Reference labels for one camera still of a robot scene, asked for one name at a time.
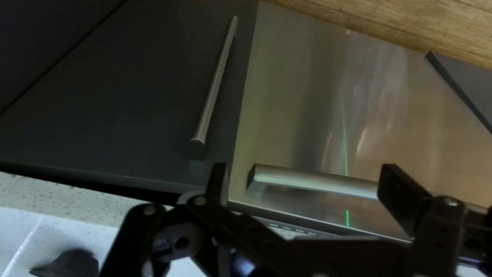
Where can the stainless steel dishwasher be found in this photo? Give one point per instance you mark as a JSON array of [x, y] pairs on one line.
[[308, 102]]

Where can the dark gray corner cabinet door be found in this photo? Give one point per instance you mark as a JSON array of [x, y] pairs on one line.
[[128, 102]]

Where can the dark gray lower cabinet door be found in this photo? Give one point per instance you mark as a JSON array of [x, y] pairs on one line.
[[32, 31]]

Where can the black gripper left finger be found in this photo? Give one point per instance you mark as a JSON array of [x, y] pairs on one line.
[[155, 236]]

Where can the dark gray cabinet panel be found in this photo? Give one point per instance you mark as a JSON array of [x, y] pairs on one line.
[[470, 82]]

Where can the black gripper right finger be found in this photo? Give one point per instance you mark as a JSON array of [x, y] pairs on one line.
[[441, 236]]

